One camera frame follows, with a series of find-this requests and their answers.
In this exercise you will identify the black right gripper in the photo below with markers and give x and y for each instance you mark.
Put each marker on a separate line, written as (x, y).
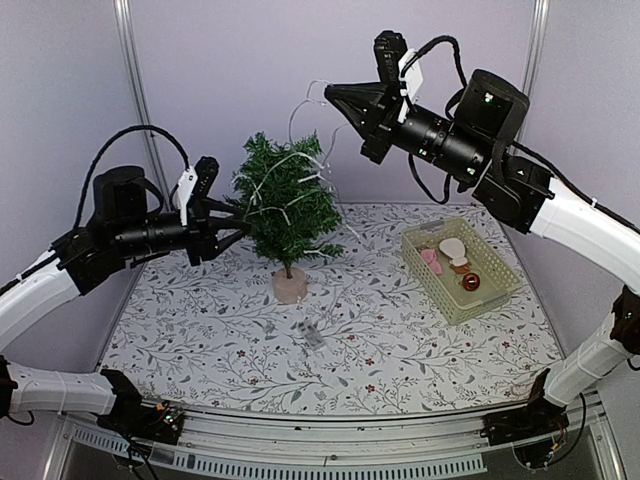
(371, 111)

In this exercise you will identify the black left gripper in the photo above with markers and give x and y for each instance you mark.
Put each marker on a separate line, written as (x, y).
(204, 241)

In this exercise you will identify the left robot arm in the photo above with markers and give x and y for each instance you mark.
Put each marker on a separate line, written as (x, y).
(72, 267)

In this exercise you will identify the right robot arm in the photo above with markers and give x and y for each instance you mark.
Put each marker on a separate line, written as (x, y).
(522, 192)

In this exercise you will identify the small green christmas tree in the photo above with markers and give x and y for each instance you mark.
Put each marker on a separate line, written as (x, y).
(285, 200)

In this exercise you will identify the pale round tree base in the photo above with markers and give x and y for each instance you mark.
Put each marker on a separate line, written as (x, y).
(290, 286)

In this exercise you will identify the floral patterned table mat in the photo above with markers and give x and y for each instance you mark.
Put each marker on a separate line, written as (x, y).
(215, 335)

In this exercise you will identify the clear light battery box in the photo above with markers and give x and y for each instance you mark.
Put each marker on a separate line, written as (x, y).
(311, 335)

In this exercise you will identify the pink bow ornament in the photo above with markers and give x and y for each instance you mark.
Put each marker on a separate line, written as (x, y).
(431, 259)

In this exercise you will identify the cream balloon ornament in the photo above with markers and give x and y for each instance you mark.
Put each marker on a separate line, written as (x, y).
(455, 251)

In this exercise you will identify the cream perforated plastic basket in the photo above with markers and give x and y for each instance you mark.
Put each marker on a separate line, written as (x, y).
(498, 280)

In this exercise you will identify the red ball ornament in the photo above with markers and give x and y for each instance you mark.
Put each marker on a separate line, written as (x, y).
(471, 282)

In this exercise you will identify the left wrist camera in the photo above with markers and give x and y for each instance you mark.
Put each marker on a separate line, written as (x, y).
(194, 184)

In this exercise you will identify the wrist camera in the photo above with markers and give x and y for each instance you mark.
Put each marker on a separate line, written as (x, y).
(194, 184)
(392, 57)

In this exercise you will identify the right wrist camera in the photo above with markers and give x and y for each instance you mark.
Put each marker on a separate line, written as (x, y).
(392, 57)

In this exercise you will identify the right aluminium frame post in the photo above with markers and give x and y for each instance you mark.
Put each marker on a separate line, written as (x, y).
(538, 29)

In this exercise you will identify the aluminium frame post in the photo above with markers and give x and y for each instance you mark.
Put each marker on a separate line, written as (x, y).
(538, 29)
(125, 29)

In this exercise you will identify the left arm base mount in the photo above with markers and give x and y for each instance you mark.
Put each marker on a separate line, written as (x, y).
(140, 417)

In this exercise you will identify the left aluminium frame post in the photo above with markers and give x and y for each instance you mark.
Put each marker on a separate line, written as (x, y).
(125, 29)

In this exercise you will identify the front aluminium rail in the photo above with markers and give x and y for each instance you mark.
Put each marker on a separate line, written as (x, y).
(219, 444)

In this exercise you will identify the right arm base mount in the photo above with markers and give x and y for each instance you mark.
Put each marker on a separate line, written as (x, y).
(537, 417)

